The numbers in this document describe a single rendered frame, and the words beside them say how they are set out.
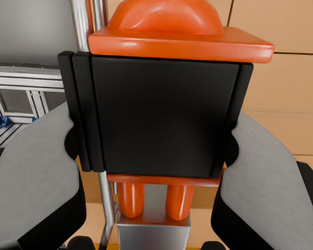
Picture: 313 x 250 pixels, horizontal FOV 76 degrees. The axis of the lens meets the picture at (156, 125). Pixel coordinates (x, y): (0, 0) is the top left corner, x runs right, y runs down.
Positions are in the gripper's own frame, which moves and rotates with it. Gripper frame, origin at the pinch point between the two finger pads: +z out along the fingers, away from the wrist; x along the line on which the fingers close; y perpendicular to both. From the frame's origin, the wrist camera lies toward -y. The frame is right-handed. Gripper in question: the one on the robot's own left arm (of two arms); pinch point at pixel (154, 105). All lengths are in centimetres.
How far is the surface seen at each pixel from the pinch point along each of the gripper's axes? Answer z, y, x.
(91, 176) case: 19.7, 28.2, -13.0
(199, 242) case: 13.1, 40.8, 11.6
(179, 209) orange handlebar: -0.8, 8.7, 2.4
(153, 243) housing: -1.3, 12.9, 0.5
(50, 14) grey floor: 107, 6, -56
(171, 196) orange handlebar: -0.4, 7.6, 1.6
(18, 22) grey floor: 107, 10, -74
